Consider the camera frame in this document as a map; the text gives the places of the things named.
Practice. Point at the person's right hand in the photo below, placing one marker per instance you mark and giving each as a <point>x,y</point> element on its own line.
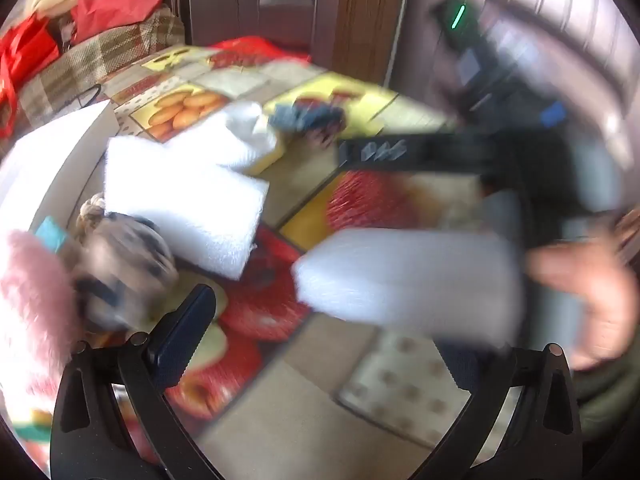
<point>590,285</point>

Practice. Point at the white foam block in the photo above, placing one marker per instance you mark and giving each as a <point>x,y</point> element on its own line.
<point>185,200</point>

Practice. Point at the blue cloth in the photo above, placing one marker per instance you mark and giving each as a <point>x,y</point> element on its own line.
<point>307,116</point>

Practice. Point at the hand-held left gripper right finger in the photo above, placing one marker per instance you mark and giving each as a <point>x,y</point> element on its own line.
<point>462,367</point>

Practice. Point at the red plastic bag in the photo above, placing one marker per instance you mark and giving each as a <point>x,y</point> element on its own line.
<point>25,55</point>

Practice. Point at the pink fluffy plush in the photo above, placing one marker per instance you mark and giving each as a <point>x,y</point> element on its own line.
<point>35,310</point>

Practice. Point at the plaid blanket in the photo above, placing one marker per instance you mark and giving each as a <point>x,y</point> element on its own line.
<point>105,55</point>

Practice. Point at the red flat packet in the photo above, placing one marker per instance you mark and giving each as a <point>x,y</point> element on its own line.
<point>260,50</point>

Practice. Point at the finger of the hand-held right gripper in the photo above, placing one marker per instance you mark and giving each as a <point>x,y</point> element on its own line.
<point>430,152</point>

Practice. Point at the dark brown door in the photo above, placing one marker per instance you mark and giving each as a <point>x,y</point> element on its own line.
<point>300,5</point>

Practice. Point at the white face mask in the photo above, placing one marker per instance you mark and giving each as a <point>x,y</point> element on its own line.
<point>250,135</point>

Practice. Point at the white foam sheet piece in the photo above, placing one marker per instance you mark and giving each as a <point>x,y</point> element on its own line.
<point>410,280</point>

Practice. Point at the white cardboard box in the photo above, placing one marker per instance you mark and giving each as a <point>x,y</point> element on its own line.
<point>55,160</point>

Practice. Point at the person's right forearm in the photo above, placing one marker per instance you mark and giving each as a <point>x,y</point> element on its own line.
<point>612,400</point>

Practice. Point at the fruit print tablecloth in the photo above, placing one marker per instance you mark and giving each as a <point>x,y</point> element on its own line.
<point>310,410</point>

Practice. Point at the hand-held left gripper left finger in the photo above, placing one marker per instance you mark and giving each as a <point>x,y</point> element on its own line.
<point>181,335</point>

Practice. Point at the teal small box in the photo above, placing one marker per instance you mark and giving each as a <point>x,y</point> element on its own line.
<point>51,234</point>

